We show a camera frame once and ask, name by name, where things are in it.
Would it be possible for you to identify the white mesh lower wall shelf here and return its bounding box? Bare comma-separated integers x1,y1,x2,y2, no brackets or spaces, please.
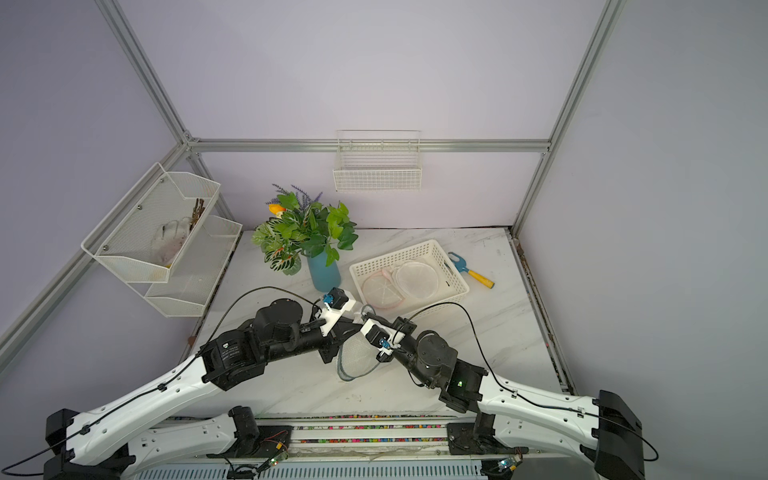
140,215,242,318

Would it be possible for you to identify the white wire wall basket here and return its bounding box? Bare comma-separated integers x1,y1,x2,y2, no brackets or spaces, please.
333,130,423,192

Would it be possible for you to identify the cream perforated plastic basket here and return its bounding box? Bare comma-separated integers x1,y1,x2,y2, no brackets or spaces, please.
349,239,469,319

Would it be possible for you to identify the pink rimmed mesh laundry bag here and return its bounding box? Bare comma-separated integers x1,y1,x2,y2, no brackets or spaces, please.
362,272,404,310

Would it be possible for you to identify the green artificial plant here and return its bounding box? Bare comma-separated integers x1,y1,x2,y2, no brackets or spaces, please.
251,185,359,276

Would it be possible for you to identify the white mesh laundry bag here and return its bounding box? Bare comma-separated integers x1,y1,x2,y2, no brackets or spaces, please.
393,261,439,300
336,332,379,382

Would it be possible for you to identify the clear glove in shelf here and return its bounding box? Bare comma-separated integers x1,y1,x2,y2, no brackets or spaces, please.
150,217,191,268

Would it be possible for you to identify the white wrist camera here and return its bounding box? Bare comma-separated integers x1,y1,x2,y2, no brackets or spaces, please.
318,287,359,337
361,317,416,363

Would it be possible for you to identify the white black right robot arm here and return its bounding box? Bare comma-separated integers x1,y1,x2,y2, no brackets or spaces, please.
363,319,647,479

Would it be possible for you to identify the blue yellow garden fork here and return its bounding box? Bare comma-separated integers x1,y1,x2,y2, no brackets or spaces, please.
448,252,495,289

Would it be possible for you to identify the teal vase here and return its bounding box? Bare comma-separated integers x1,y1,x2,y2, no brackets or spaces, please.
307,251,341,294

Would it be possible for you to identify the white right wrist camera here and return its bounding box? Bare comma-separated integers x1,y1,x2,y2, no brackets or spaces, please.
361,317,416,363

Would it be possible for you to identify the white mesh wall shelf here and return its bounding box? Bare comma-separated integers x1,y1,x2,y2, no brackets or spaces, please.
140,215,242,318
81,163,220,283

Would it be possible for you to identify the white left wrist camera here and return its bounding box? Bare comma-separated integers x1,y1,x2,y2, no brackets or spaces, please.
318,287,359,337

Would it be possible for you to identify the white mesh upper wall shelf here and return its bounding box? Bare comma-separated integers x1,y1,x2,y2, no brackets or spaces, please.
81,163,220,283

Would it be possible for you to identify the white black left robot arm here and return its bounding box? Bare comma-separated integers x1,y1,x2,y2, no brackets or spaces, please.
43,289,361,479

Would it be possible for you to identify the flat white mesh laundry bag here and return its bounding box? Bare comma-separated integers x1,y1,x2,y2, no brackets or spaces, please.
393,261,439,300

